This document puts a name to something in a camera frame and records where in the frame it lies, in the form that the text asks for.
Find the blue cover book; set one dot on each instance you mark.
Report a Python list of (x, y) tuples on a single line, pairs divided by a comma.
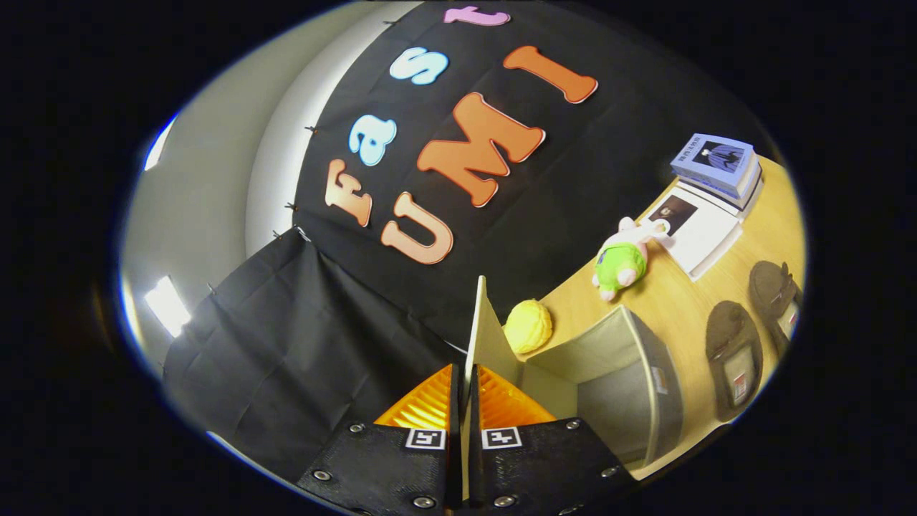
[(716, 158)]

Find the ceiling light panel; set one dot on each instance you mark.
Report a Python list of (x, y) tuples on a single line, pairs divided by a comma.
[(166, 306)]

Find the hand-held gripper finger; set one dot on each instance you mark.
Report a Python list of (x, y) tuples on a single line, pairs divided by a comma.
[(473, 408), (455, 408)]

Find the yellow knitted ball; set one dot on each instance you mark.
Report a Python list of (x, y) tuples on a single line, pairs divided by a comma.
[(529, 326)]

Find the brown fuzzy shoe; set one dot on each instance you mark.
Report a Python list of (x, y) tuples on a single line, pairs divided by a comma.
[(734, 358), (777, 297)]

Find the black backdrop cloth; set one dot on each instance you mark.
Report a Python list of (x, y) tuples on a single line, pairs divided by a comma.
[(286, 344)]

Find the pink green plush toy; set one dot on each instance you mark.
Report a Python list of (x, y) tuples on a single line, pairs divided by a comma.
[(622, 259)]

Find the grey fabric storage box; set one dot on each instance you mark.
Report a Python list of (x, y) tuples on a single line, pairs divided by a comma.
[(616, 387)]

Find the white book with portrait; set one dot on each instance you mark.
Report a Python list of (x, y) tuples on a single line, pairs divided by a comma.
[(698, 233)]

